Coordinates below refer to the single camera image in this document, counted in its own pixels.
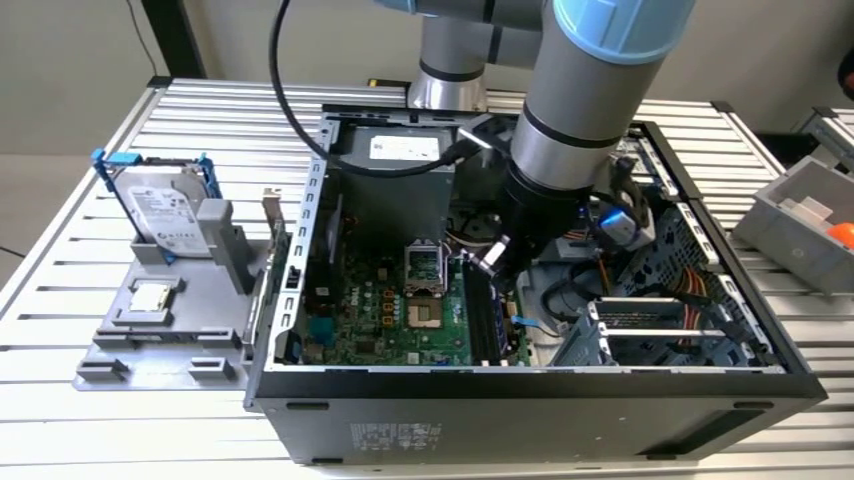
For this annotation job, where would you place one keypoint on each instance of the CPU socket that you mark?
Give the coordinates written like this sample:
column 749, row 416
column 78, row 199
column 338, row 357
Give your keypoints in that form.
column 426, row 315

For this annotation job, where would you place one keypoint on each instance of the yellow black plug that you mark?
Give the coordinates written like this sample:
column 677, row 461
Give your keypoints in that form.
column 377, row 82

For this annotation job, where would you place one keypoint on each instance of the silver camera with black bracket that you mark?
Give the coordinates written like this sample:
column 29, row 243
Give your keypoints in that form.
column 624, row 227

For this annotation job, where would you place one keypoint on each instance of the dark blue RAM stick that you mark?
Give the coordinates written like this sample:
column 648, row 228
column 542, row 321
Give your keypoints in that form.
column 502, row 320
column 167, row 334

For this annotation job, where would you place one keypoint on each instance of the black RAM slot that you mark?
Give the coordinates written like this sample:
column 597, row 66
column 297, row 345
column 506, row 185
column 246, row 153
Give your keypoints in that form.
column 478, row 315

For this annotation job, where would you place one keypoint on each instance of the green motherboard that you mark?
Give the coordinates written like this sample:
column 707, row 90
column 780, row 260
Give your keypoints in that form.
column 361, row 320

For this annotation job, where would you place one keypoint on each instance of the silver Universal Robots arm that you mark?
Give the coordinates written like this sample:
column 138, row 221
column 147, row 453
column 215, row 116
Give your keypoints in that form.
column 581, row 90

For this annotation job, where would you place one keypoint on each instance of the grey metal drive cage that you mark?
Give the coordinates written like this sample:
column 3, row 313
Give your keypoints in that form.
column 657, row 165

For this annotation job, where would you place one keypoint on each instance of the black frame post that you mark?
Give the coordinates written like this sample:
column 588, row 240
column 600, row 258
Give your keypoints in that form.
column 177, row 40

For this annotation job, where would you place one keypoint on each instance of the graphics card with metal bracket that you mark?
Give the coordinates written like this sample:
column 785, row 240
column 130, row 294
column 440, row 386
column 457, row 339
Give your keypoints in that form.
column 277, row 240

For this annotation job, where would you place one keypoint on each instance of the orange ball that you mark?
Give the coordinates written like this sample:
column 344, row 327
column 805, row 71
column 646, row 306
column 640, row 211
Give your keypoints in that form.
column 843, row 235

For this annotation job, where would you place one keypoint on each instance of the grey parts rack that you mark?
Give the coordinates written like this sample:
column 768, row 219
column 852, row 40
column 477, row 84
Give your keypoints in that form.
column 201, row 310

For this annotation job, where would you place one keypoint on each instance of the silver disk bay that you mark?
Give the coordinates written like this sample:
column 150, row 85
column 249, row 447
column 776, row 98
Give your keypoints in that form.
column 641, row 305

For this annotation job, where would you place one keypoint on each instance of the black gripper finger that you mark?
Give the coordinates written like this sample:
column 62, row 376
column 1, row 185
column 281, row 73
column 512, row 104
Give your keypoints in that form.
column 497, row 260

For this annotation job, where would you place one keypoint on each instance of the grey plastic bin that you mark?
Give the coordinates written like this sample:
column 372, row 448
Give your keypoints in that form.
column 795, row 250

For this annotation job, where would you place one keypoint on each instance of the blue disk carrier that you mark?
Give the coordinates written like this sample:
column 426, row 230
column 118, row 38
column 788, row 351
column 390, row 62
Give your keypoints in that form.
column 123, row 159

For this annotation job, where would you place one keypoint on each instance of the silver hard disk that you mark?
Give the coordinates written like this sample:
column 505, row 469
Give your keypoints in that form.
column 163, row 215

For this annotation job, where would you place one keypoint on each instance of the blue expansion slot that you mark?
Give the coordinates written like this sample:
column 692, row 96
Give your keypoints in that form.
column 322, row 330

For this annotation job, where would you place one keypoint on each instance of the silver CPU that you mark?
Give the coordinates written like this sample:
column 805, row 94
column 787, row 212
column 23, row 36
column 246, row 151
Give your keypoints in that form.
column 153, row 295

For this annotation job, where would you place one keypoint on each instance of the grey power supply unit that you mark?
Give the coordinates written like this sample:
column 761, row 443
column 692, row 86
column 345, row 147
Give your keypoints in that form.
column 394, row 200

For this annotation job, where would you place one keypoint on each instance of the white block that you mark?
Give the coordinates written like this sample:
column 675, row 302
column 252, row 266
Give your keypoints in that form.
column 811, row 210

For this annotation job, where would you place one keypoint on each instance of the black open PC case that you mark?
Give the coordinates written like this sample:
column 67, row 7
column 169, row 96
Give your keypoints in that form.
column 534, row 430

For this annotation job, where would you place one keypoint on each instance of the black cooler fan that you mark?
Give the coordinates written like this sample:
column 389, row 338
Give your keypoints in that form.
column 477, row 225

